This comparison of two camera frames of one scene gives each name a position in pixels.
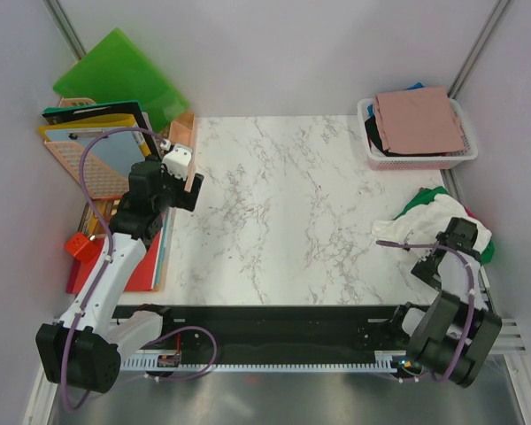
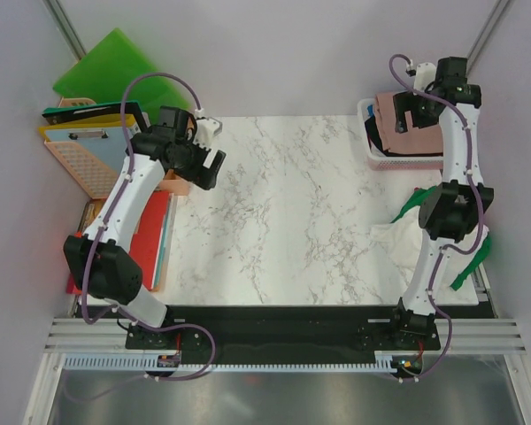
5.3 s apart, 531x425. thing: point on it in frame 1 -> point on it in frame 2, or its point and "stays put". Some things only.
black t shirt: [378, 144] stays put
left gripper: [185, 199] -> [201, 176]
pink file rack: [102, 181] stays put
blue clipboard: [118, 150] stays put
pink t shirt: [418, 120] stays put
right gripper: [424, 270] -> [406, 101]
